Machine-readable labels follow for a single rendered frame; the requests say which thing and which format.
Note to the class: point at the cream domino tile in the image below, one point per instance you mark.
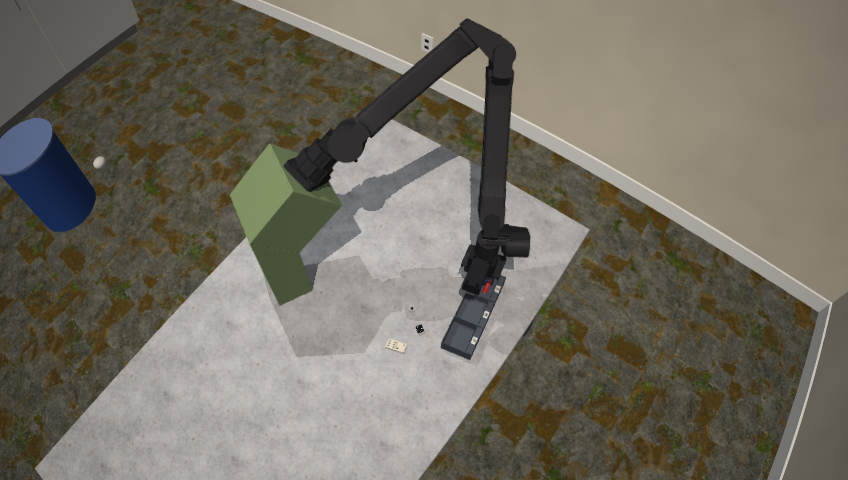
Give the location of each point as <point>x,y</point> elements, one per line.
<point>396,346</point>

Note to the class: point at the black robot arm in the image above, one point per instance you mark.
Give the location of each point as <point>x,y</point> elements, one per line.
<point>346,143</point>

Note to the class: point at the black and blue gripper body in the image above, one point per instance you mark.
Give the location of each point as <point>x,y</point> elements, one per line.
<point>499,267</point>

